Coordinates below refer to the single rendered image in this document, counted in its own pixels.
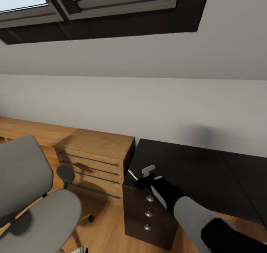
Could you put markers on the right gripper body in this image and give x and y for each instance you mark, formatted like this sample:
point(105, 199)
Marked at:
point(143, 182)

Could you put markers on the desk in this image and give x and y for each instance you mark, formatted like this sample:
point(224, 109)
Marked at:
point(226, 182)

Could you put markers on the cabinet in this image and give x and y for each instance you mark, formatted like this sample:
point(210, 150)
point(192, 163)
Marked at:
point(99, 161)
point(147, 219)

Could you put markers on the bookcase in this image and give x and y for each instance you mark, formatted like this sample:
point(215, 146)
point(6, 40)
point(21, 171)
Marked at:
point(8, 125)
point(47, 136)

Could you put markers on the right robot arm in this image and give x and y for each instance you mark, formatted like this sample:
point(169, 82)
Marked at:
point(209, 232)

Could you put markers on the fixed window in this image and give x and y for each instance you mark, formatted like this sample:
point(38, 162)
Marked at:
point(35, 21)

